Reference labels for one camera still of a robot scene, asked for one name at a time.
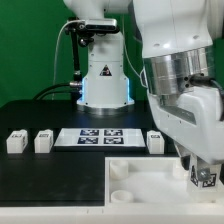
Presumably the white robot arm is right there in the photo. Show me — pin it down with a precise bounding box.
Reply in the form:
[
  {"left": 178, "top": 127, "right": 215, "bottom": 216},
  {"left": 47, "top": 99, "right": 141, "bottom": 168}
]
[{"left": 63, "top": 0, "right": 224, "bottom": 182}]

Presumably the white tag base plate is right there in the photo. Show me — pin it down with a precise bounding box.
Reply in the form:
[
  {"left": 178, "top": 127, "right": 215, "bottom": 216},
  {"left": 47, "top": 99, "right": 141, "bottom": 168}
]
[{"left": 55, "top": 128, "right": 145, "bottom": 147}]

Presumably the white square tabletop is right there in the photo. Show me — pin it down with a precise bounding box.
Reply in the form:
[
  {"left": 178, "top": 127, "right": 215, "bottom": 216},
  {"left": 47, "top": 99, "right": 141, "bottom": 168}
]
[{"left": 105, "top": 157, "right": 224, "bottom": 204}]

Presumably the camera on black stand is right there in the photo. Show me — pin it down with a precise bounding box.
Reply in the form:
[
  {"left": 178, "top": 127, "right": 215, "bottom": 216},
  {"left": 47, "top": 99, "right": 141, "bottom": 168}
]
[{"left": 65, "top": 17, "right": 120, "bottom": 89}]

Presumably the black cable bundle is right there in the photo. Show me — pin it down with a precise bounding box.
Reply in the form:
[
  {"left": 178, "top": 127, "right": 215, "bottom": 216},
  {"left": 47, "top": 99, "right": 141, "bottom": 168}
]
[{"left": 32, "top": 82, "right": 83, "bottom": 101}]

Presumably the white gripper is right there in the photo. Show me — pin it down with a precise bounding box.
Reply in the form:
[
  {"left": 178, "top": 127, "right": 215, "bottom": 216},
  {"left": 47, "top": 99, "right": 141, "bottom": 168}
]
[{"left": 139, "top": 68, "right": 224, "bottom": 183}]

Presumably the grey thin cable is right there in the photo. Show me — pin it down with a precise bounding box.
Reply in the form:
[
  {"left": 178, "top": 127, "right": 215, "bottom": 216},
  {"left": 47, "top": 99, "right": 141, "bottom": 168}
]
[{"left": 51, "top": 19, "right": 83, "bottom": 101}]

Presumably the white L-shaped obstacle wall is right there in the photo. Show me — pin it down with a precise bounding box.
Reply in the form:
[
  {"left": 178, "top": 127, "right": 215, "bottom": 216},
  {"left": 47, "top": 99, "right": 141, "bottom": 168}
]
[{"left": 0, "top": 201, "right": 224, "bottom": 224}]

